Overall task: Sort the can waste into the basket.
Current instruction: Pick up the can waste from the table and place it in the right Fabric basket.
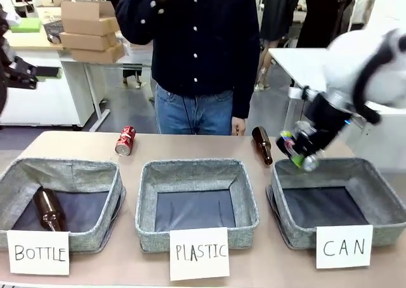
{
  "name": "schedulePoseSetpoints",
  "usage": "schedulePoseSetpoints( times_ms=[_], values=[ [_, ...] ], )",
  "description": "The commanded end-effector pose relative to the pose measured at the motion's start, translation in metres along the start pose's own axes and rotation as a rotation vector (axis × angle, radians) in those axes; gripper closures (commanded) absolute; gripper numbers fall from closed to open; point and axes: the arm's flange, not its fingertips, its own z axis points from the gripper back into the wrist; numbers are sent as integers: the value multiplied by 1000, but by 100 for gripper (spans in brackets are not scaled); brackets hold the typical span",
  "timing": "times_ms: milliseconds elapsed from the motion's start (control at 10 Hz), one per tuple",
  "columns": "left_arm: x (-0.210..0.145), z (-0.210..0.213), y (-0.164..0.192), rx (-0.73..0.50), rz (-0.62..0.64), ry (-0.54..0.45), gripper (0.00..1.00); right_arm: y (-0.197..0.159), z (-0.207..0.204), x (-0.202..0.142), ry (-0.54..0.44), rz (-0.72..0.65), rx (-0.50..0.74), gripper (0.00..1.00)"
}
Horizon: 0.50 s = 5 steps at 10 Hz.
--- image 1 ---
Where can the grey basket labelled plastic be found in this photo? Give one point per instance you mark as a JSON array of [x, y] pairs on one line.
[[193, 177]]

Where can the red cola can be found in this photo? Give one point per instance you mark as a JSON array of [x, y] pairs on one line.
[[126, 141]]

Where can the paper label reading can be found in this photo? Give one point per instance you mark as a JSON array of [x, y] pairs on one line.
[[344, 246]]

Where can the flat cardboard box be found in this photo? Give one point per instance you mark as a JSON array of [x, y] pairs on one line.
[[87, 40], [95, 54]]

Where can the paper label reading plastic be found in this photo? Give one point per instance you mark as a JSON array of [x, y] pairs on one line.
[[200, 253]]

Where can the bystander in black coat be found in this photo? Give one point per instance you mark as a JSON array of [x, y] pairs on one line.
[[323, 15]]

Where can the green box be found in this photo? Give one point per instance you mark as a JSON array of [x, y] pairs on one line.
[[27, 25]]

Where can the grey basket labelled bottle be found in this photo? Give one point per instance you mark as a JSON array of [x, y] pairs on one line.
[[63, 174]]

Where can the person in dark shirt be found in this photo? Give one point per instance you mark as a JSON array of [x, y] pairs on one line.
[[196, 47]]

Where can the open cardboard box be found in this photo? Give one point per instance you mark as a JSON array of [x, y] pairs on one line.
[[85, 18]]

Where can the white tilted table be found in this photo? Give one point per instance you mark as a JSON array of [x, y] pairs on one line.
[[295, 62]]

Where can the grey basket labelled can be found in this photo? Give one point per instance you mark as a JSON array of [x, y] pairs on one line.
[[374, 180]]

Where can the bystander in dark dress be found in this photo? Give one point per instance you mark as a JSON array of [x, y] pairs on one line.
[[276, 15]]

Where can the paper label reading bottle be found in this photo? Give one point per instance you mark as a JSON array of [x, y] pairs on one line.
[[38, 253]]

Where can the white desk with legs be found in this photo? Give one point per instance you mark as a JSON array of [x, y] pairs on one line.
[[95, 78]]

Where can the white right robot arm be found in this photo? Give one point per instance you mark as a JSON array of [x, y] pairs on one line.
[[349, 62]]

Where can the flat black box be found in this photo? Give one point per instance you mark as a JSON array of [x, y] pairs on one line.
[[49, 72]]

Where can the white cabinet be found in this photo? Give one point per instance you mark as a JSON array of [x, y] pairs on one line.
[[41, 104]]

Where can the brown glass bottle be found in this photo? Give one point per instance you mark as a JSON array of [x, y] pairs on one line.
[[262, 145], [49, 208]]

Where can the dark can with colourful print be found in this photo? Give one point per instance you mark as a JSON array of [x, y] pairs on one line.
[[287, 145]]

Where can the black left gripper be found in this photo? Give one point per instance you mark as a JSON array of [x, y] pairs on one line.
[[20, 72]]

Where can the person's left hand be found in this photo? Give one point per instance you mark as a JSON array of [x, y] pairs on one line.
[[238, 126]]

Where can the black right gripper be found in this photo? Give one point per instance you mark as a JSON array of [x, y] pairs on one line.
[[326, 123]]

